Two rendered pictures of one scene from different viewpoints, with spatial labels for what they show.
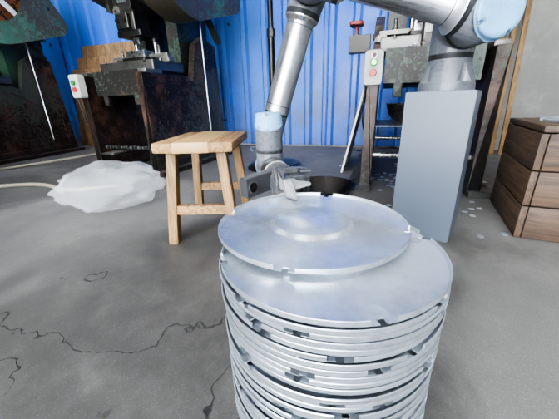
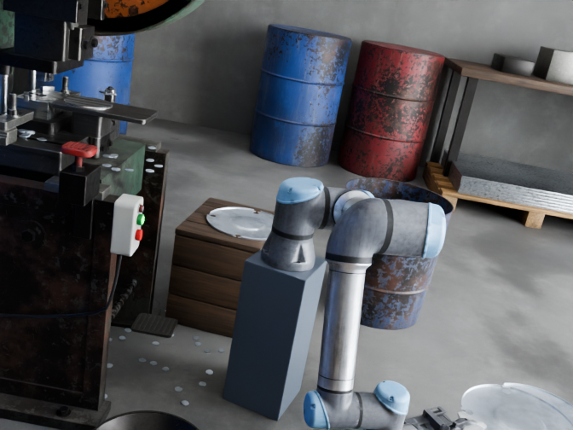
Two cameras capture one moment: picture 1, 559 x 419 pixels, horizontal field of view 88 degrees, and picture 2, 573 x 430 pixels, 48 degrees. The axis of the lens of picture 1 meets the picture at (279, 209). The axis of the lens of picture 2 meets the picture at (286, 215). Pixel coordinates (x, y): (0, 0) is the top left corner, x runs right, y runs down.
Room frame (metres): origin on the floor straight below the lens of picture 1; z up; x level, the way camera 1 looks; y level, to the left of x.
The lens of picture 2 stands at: (1.47, 1.05, 1.17)
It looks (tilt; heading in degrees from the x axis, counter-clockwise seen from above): 20 degrees down; 252
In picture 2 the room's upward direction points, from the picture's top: 10 degrees clockwise
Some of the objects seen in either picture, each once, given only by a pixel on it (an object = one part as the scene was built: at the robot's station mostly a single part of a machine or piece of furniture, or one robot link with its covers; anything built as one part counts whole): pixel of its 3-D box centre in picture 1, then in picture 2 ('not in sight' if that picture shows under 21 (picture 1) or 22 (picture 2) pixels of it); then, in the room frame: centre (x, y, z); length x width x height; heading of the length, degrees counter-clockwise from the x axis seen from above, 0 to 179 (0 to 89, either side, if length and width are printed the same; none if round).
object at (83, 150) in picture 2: (356, 32); (78, 162); (1.50, -0.37, 0.72); 0.07 x 0.06 x 0.08; 161
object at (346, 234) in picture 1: (311, 221); (519, 421); (0.42, -0.05, 0.26); 0.29 x 0.29 x 0.01
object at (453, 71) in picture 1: (447, 73); (290, 243); (0.94, -0.51, 0.50); 0.15 x 0.15 x 0.10
